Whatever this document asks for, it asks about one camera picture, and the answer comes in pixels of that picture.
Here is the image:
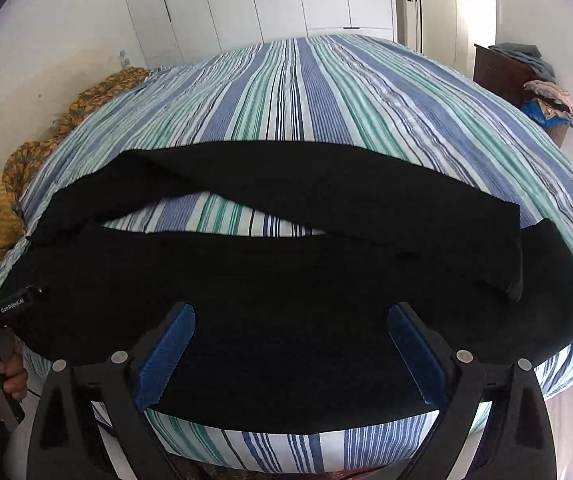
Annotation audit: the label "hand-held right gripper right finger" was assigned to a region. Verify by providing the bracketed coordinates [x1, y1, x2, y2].
[387, 301, 564, 480]

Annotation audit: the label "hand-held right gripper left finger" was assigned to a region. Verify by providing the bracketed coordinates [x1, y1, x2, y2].
[26, 302, 197, 480]

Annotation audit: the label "black pants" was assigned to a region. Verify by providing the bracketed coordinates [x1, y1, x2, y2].
[0, 140, 573, 433]

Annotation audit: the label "orange patterned blanket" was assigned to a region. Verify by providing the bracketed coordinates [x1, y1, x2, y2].
[0, 66, 151, 266]

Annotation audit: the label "brown basket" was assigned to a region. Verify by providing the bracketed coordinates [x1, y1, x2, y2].
[546, 120, 573, 148]

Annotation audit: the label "blue cloth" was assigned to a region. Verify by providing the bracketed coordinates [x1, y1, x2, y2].
[521, 99, 573, 128]

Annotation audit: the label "bed with striped sheet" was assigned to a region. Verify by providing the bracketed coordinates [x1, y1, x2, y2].
[0, 34, 573, 476]

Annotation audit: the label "dark wooden cabinet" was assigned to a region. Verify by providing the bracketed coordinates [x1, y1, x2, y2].
[473, 43, 542, 108]

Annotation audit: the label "pink clothes pile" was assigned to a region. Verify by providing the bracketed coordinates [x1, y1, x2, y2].
[523, 79, 573, 121]

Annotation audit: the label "grey-blue clothes heap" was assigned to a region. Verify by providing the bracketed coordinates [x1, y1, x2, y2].
[489, 42, 557, 83]

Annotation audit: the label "white door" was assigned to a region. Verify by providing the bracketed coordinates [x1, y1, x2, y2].
[391, 0, 459, 56]

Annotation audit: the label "white wardrobe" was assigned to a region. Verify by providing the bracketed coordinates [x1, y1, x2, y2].
[116, 0, 397, 68]

